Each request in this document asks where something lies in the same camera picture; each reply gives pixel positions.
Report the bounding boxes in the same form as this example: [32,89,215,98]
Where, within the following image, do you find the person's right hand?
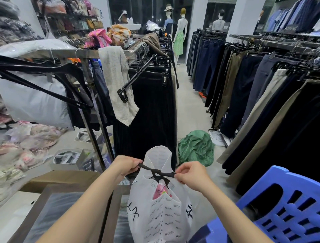
[174,161,213,194]

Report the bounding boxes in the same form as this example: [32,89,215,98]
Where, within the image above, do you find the person's left hand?
[109,155,144,183]

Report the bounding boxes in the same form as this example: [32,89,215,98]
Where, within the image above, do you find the black ribbon tie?
[137,163,178,186]

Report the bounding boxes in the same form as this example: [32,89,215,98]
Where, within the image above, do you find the white printed garment bag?
[127,145,194,243]

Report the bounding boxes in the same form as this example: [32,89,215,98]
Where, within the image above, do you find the person's right forearm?
[198,179,274,243]

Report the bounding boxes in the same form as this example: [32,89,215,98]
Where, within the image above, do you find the person's left forearm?
[36,163,130,243]

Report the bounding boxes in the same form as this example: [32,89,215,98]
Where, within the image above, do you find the pink garment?
[152,182,173,200]

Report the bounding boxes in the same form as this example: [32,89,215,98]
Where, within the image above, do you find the green crumpled bag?
[177,130,216,167]

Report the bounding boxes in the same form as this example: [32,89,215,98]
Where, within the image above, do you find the row of hanging black skirts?
[113,35,180,173]

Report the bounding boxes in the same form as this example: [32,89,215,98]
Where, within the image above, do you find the white printed paper sheet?
[208,130,232,148]

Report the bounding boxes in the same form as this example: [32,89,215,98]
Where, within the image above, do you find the white shoe box with sandals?
[73,129,99,144]
[48,149,86,171]

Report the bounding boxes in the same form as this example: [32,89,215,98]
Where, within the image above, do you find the brown cardboard box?
[19,170,102,194]

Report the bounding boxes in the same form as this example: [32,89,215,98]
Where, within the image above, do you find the beige hanging cloth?
[98,46,140,127]

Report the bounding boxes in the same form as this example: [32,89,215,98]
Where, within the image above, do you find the black clip hanger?
[117,55,161,104]

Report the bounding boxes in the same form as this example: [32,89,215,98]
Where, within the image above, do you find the wooden framed glass table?
[7,183,132,243]

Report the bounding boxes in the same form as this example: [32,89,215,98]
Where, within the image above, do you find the metal clothes rack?
[15,48,140,173]

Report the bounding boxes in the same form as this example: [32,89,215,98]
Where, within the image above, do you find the row of hanging dark trousers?
[204,41,320,197]

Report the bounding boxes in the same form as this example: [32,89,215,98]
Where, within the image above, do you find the blue plastic chair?
[188,165,320,243]

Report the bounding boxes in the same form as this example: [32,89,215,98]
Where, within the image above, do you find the pile of packed clothes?
[0,99,68,203]

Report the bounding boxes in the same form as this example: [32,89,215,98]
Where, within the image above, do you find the large black coat hanger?
[0,55,95,110]

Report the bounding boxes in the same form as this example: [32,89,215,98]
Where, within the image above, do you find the large white plastic bag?
[0,72,74,130]

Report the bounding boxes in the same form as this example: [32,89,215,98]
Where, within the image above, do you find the brown draped garment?
[127,32,168,57]

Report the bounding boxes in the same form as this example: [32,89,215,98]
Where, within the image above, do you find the row of hanging navy trousers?
[186,30,227,92]

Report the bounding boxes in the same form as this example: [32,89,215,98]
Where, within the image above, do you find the orange and white cloth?
[107,24,132,48]

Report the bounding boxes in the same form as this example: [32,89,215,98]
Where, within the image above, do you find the pink patterned cloth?
[84,29,112,49]

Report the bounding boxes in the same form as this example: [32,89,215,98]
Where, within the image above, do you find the mannequin with green skirt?
[173,8,188,66]

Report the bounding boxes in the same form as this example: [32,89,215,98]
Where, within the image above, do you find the white crumpled plastic bag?
[146,20,160,32]

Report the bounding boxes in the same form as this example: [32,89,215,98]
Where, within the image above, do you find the mannequin with hat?
[163,4,175,37]

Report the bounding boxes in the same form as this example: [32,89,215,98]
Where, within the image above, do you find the clear plastic bag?
[0,39,77,58]

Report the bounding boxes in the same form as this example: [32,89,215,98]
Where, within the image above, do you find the shelf of handbags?
[37,0,105,41]

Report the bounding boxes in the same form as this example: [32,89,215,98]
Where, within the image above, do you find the mannequin with grey shirt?
[211,9,226,31]

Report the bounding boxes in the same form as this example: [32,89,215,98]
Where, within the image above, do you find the stack of folded fabrics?
[0,0,44,47]

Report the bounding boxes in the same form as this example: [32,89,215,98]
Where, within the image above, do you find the row of hanging blue shirts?
[265,0,320,33]

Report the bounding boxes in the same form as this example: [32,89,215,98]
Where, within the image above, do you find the metal trouser rack rail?
[229,34,320,54]

